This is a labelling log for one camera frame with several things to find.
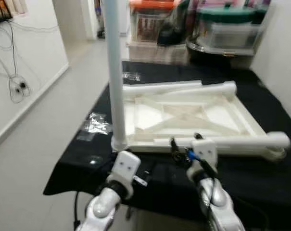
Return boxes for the black wall cables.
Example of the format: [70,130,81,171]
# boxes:
[0,22,59,104]

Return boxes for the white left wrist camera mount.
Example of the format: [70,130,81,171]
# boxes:
[111,150,142,186]

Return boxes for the black bag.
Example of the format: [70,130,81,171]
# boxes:
[157,0,196,46]

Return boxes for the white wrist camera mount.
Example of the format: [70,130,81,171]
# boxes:
[111,150,142,186]
[191,139,219,169]

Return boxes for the orange lid storage box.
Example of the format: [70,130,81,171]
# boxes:
[128,0,177,44]

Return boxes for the clear plastic wrapper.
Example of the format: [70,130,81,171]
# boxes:
[80,112,113,135]
[121,71,142,82]

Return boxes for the white plastic table top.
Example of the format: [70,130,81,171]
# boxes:
[111,81,288,162]

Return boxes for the clear plastic container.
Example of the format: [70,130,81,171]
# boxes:
[201,19,266,49]

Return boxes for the black wok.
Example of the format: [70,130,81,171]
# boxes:
[186,38,256,65]

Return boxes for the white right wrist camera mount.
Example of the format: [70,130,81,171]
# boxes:
[191,139,219,169]

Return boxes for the green pot lid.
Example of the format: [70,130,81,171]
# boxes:
[198,4,268,24]

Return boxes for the small black floor object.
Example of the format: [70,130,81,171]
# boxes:
[95,26,107,40]

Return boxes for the brown cloth covered bench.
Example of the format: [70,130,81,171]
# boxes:
[126,41,191,65]

